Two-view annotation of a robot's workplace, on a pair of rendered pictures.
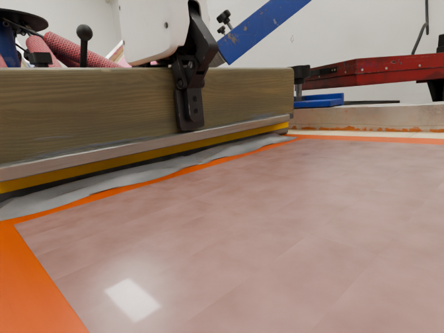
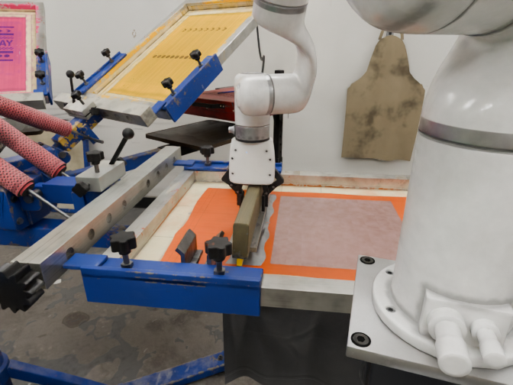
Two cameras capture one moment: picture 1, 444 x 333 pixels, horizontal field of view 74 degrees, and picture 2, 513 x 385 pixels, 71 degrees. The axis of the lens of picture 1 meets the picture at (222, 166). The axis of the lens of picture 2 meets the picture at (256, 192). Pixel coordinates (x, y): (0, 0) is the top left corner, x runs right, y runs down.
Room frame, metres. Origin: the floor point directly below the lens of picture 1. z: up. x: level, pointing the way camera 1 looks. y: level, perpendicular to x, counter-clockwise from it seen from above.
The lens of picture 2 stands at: (-0.26, 0.54, 1.35)
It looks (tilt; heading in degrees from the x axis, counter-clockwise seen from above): 22 degrees down; 320
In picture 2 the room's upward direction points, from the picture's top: straight up
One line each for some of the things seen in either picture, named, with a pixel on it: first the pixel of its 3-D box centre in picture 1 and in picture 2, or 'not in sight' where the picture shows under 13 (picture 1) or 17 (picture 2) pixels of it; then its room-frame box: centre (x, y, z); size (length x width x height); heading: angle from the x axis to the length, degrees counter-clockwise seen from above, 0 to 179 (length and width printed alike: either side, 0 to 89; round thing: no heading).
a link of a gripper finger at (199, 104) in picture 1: (195, 95); (269, 196); (0.30, 0.02, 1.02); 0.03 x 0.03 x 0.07; 42
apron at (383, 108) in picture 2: not in sight; (385, 87); (1.14, -1.86, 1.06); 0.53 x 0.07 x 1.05; 43
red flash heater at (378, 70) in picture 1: (382, 73); (245, 101); (1.31, -0.72, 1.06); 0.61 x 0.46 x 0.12; 103
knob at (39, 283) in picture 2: not in sight; (22, 281); (0.32, 0.52, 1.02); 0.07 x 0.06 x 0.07; 43
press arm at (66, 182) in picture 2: not in sight; (83, 190); (0.64, 0.33, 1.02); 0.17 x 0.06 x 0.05; 43
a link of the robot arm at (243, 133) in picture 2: not in sight; (249, 130); (0.33, 0.05, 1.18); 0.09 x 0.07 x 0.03; 42
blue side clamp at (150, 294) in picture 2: not in sight; (174, 283); (0.21, 0.32, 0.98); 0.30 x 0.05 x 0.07; 43
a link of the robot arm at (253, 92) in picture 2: not in sight; (253, 101); (0.30, 0.07, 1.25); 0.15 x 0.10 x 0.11; 158
